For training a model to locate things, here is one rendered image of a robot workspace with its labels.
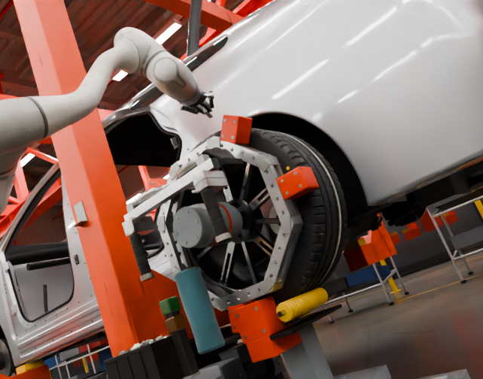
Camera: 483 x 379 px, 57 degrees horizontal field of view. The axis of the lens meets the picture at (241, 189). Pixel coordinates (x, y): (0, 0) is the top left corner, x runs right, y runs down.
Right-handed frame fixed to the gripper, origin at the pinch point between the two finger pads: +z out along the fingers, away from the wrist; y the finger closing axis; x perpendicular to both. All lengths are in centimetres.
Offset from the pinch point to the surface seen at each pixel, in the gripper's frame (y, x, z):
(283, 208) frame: 18, -46, -21
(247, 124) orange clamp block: 14.6, -14.8, -14.1
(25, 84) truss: -456, 422, 582
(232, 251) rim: -6, -52, 2
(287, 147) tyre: 24.4, -26.3, -13.7
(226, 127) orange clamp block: 7.8, -14.0, -16.5
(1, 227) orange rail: -500, 136, 496
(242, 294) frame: -4, -67, -11
